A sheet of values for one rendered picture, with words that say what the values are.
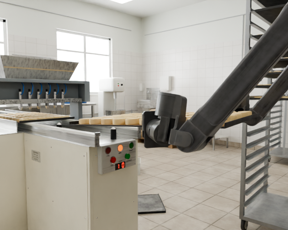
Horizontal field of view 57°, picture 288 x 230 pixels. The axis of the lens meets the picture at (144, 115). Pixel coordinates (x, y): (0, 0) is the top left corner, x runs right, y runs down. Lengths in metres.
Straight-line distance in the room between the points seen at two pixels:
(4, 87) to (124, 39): 5.09
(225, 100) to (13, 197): 1.60
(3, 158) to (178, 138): 1.41
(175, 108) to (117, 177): 0.87
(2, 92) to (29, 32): 3.68
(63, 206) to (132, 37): 5.78
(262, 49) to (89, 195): 1.03
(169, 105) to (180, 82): 5.63
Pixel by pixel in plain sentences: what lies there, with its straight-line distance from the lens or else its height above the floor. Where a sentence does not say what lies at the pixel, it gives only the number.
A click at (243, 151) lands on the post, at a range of 2.15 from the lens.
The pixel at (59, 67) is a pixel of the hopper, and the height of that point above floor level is 1.27.
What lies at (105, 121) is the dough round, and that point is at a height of 0.99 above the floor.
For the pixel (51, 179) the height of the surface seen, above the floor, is 0.61.
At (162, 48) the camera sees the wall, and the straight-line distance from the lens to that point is 6.67.
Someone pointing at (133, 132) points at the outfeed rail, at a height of 0.87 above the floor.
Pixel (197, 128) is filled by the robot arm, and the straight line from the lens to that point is 0.59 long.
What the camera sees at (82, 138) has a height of 0.87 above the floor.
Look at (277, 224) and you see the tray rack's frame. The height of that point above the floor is 0.15.
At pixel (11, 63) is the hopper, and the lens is 1.89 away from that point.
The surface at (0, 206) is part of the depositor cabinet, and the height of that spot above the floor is 0.39.
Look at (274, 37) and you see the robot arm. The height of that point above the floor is 1.20.
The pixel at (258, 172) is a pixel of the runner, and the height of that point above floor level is 0.41.
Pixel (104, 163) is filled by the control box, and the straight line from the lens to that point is 1.32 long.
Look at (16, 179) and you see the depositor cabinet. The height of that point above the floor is 0.54.
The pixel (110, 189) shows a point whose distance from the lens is 1.42.
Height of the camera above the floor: 1.10
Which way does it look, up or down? 5 degrees down
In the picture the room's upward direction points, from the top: straight up
